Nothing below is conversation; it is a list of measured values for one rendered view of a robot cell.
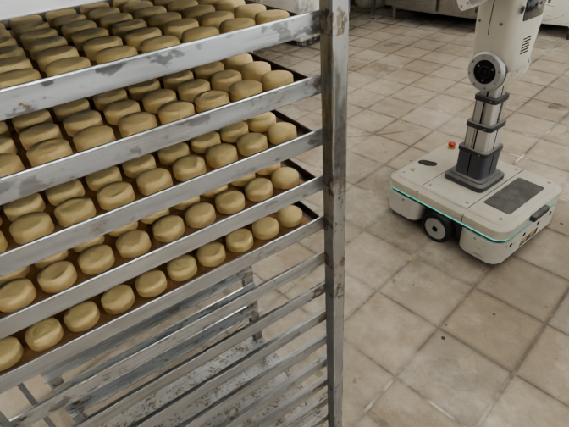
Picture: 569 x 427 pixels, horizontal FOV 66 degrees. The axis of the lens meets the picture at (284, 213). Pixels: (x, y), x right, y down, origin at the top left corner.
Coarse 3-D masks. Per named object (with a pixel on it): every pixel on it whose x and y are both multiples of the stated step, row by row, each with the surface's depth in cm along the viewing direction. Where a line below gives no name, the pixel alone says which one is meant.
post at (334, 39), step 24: (336, 0) 58; (336, 24) 60; (336, 48) 62; (336, 72) 64; (336, 96) 66; (336, 120) 68; (336, 144) 71; (336, 168) 74; (336, 192) 77; (336, 216) 80; (336, 240) 83; (336, 264) 87; (336, 288) 91; (336, 312) 96; (336, 336) 101; (336, 360) 107; (336, 384) 113; (336, 408) 120
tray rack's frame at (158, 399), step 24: (216, 360) 155; (264, 360) 154; (48, 384) 117; (192, 384) 149; (240, 384) 147; (264, 384) 147; (144, 408) 143; (192, 408) 142; (240, 408) 141; (264, 408) 140
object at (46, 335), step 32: (256, 224) 83; (288, 224) 84; (192, 256) 80; (224, 256) 78; (128, 288) 72; (160, 288) 72; (64, 320) 68; (96, 320) 69; (0, 352) 63; (32, 352) 65
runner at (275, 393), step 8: (320, 360) 112; (304, 368) 111; (312, 368) 108; (320, 368) 110; (296, 376) 109; (304, 376) 108; (280, 384) 108; (288, 384) 105; (296, 384) 107; (272, 392) 106; (280, 392) 105; (256, 400) 105; (264, 400) 102; (272, 400) 104; (248, 408) 104; (256, 408) 102; (232, 416) 102; (240, 416) 100; (248, 416) 101; (224, 424) 101; (232, 424) 99
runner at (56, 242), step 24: (288, 144) 69; (312, 144) 72; (240, 168) 66; (264, 168) 69; (168, 192) 61; (192, 192) 63; (96, 216) 57; (120, 216) 58; (144, 216) 60; (48, 240) 54; (72, 240) 56; (0, 264) 52; (24, 264) 54
